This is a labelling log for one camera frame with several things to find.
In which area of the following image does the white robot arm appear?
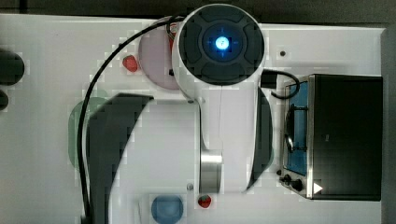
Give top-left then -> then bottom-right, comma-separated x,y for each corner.
85,4 -> 272,224

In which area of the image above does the grey round plate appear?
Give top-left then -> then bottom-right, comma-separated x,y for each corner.
138,28 -> 179,91

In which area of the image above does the red strawberry near plate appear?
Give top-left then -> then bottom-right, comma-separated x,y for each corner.
122,55 -> 138,72

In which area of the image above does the red strawberry near bowl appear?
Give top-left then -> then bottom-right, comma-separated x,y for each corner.
198,195 -> 212,208

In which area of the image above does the blue bowl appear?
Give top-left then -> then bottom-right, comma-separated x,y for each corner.
151,195 -> 184,224

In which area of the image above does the black toaster oven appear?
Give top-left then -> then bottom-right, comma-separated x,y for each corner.
277,74 -> 383,202

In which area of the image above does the black cylinder large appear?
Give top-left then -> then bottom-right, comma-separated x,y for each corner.
0,51 -> 24,86

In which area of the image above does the black cylinder small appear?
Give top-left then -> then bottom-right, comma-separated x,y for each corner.
0,91 -> 8,110

